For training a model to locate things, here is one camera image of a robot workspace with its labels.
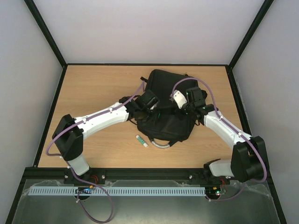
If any white green glue stick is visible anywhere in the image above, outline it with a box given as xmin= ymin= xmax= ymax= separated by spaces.
xmin=135 ymin=135 xmax=149 ymax=147

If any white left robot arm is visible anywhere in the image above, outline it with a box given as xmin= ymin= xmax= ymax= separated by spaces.
xmin=52 ymin=90 xmax=159 ymax=176

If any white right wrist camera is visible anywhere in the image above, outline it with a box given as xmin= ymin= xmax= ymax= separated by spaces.
xmin=170 ymin=90 xmax=187 ymax=109

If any black student bag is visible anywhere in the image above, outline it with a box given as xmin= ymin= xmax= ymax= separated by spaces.
xmin=137 ymin=69 xmax=207 ymax=149

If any light blue cable duct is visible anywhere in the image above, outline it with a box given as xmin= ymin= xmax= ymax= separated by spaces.
xmin=28 ymin=186 xmax=206 ymax=196

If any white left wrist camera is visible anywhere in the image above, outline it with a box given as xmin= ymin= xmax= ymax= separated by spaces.
xmin=150 ymin=102 xmax=158 ymax=110

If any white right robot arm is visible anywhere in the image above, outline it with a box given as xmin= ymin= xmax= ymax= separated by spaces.
xmin=173 ymin=87 xmax=267 ymax=183

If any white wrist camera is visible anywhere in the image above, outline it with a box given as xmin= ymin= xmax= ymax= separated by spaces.
xmin=150 ymin=102 xmax=158 ymax=110
xmin=170 ymin=90 xmax=187 ymax=109

